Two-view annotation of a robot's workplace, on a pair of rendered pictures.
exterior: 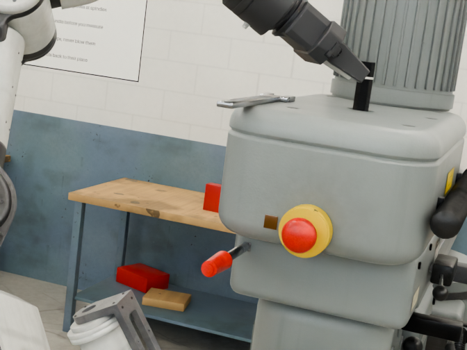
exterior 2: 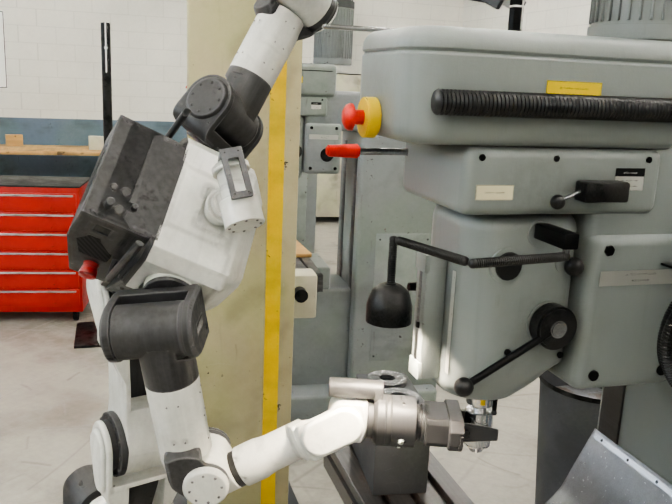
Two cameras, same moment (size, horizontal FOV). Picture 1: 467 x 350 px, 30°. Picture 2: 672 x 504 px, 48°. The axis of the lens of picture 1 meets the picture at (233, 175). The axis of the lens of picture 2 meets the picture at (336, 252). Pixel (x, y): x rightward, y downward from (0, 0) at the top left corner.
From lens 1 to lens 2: 1.05 m
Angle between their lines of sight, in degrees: 54
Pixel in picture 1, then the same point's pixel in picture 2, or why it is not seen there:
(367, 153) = (393, 48)
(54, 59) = not seen: outside the picture
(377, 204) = (395, 89)
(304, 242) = (345, 120)
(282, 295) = (417, 189)
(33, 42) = (307, 16)
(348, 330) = (459, 222)
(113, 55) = not seen: outside the picture
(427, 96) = (639, 26)
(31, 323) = not seen: hidden behind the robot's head
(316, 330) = (446, 223)
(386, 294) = (454, 181)
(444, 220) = (435, 98)
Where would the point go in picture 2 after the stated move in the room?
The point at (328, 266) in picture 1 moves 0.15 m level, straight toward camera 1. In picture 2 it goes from (433, 161) to (348, 162)
